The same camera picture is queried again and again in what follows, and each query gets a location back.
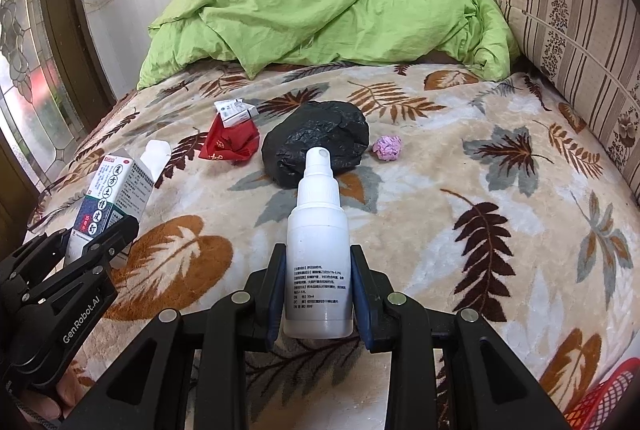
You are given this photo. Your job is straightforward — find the black plastic bag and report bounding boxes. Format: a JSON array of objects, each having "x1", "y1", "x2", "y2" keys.
[{"x1": 262, "y1": 101, "x2": 370, "y2": 188}]

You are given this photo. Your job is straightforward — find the white toothpaste box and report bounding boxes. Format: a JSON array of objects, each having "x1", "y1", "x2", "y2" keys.
[{"x1": 214, "y1": 98, "x2": 259, "y2": 128}]

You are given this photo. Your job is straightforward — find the pink crumpled paper ball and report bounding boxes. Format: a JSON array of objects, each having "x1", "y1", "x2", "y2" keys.
[{"x1": 371, "y1": 135, "x2": 402, "y2": 161}]

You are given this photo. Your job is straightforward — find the person's left hand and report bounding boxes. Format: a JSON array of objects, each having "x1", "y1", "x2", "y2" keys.
[{"x1": 17, "y1": 367, "x2": 85, "y2": 420}]

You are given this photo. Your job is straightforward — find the red crumpled wrapper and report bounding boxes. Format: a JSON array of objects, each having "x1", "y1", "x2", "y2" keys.
[{"x1": 198, "y1": 115, "x2": 259, "y2": 162}]

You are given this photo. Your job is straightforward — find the white spray bottle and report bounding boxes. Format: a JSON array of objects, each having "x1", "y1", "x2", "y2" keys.
[{"x1": 283, "y1": 147, "x2": 354, "y2": 340}]

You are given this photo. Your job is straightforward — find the red plastic basket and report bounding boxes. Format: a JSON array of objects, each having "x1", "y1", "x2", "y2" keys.
[{"x1": 565, "y1": 358, "x2": 639, "y2": 430}]

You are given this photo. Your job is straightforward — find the striped beige cushion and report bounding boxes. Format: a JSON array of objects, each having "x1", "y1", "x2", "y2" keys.
[{"x1": 498, "y1": 0, "x2": 639, "y2": 193}]

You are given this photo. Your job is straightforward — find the stained glass door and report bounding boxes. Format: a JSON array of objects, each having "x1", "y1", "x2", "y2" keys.
[{"x1": 1, "y1": 0, "x2": 87, "y2": 190}]

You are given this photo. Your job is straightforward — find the blue white medicine box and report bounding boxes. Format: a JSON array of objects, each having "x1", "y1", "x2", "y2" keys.
[{"x1": 64, "y1": 140, "x2": 171, "y2": 265}]

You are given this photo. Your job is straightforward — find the leaf pattern bed blanket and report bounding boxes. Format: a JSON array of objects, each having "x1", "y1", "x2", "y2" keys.
[{"x1": 29, "y1": 63, "x2": 639, "y2": 413}]

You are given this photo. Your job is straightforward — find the green duvet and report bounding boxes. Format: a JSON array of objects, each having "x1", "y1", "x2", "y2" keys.
[{"x1": 138, "y1": 0, "x2": 518, "y2": 88}]

